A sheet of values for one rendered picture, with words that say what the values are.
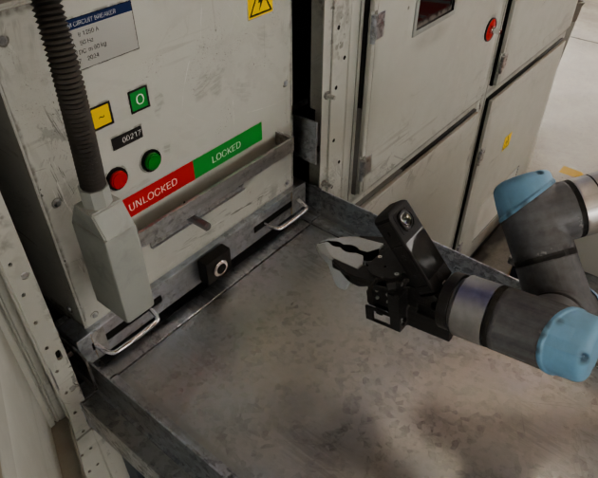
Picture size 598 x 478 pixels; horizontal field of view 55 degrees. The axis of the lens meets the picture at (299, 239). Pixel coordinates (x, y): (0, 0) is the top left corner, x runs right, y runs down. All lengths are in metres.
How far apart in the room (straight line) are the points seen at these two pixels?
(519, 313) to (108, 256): 0.47
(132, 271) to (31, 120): 0.21
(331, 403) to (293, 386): 0.06
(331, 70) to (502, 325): 0.58
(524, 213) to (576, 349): 0.18
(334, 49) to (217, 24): 0.25
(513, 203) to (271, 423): 0.45
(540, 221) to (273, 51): 0.50
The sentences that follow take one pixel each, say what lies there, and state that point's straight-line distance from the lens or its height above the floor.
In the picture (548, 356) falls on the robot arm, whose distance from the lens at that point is 0.66.
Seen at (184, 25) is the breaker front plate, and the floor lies 1.31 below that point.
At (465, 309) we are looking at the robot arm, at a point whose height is 1.11.
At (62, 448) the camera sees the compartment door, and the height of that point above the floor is 0.84.
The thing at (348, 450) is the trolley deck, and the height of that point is 0.85.
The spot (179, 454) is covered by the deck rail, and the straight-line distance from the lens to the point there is 0.84.
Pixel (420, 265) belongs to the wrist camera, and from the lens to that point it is 0.69.
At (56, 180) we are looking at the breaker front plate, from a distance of 0.79.
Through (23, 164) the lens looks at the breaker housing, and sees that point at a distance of 0.77.
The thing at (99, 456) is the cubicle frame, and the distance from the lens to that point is 1.07.
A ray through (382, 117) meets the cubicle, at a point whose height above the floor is 1.01.
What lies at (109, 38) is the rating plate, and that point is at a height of 1.32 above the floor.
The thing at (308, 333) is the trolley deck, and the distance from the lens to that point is 0.98.
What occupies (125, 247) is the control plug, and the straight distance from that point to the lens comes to 0.74.
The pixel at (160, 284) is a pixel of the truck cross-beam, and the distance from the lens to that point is 0.97.
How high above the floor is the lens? 1.59
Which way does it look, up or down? 40 degrees down
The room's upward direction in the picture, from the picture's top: straight up
